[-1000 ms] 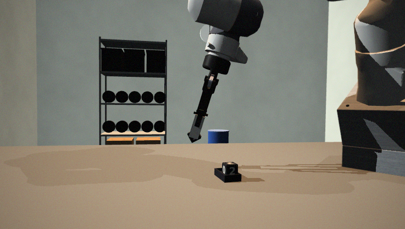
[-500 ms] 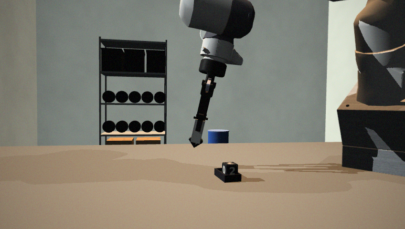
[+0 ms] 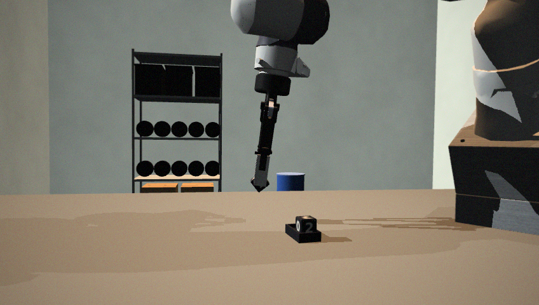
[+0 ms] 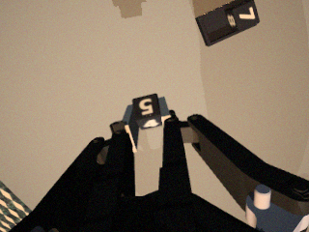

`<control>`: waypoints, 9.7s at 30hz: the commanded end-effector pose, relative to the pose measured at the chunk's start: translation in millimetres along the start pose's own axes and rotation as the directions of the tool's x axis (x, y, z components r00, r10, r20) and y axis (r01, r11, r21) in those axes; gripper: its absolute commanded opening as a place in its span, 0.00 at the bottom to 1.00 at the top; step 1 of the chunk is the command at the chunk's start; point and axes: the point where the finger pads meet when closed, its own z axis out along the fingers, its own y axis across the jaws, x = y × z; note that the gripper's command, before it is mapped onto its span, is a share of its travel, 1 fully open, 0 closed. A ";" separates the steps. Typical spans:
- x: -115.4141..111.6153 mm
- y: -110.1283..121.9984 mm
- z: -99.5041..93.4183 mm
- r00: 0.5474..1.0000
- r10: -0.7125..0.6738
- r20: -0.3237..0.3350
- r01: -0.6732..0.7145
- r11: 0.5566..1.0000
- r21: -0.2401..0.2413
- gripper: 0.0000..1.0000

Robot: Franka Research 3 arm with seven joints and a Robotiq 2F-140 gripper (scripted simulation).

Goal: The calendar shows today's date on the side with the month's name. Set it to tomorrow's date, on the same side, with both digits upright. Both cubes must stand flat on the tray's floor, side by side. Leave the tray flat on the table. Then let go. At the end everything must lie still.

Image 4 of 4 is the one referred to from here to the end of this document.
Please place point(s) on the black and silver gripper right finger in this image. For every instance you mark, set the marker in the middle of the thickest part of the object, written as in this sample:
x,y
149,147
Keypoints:
x,y
273,199

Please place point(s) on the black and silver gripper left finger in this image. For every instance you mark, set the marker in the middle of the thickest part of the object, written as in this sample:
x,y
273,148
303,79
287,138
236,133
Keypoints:
x,y
88,178

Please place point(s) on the black calendar tray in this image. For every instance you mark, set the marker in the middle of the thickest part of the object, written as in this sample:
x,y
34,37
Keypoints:
x,y
214,25

